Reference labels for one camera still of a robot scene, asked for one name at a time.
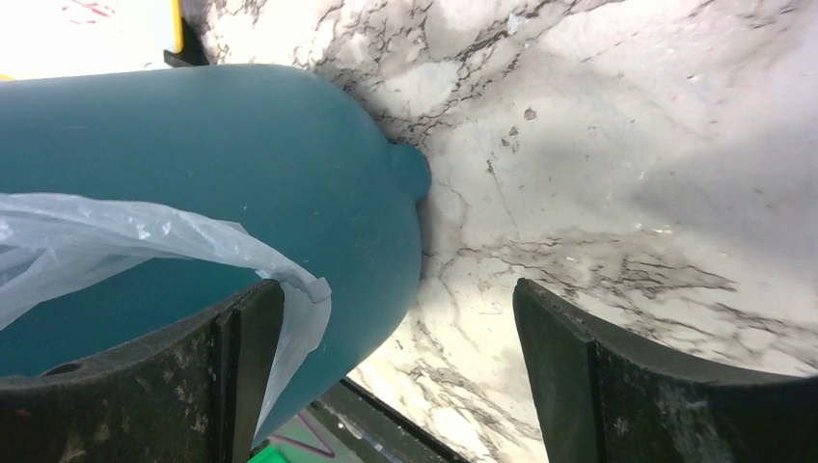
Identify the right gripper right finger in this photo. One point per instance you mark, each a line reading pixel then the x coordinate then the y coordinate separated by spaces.
pixel 605 394

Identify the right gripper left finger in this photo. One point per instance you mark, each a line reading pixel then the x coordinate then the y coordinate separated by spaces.
pixel 189 392

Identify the blue plastic trash bag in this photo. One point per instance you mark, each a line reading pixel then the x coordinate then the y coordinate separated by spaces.
pixel 56 244

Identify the teal plastic trash bin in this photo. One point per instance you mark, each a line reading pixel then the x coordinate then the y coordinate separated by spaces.
pixel 294 160

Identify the yellow framed whiteboard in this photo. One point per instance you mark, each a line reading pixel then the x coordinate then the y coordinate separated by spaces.
pixel 45 39

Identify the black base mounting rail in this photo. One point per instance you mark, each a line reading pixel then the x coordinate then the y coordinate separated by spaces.
pixel 374 431

